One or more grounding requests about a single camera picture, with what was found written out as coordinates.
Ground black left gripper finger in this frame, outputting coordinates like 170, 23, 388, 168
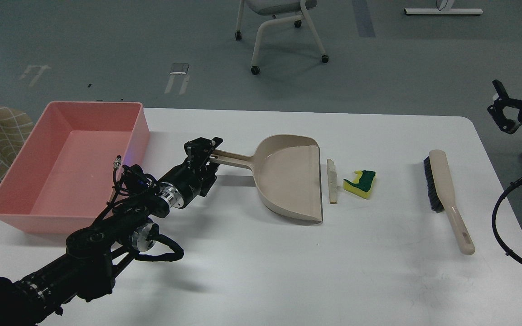
184, 138, 207, 169
204, 137, 223, 163

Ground yellow green scouring sponge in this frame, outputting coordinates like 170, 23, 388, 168
342, 170, 377, 200

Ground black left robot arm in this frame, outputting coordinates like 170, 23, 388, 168
0, 138, 223, 326

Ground grey floor socket plate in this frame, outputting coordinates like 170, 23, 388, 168
169, 62, 190, 76

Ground beige hand brush black bristles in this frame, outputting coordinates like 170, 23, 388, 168
423, 150, 476, 255

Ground pink plastic bin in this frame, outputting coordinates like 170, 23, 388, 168
0, 101, 150, 235

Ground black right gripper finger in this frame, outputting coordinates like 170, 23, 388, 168
488, 80, 522, 134

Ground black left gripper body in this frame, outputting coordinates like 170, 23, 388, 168
158, 158, 219, 208

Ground white office chair on wheels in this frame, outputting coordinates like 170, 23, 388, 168
235, 0, 329, 76

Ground beige plastic dustpan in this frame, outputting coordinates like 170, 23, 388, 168
210, 134, 323, 223

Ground white table base bar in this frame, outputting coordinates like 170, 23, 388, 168
404, 8, 484, 16

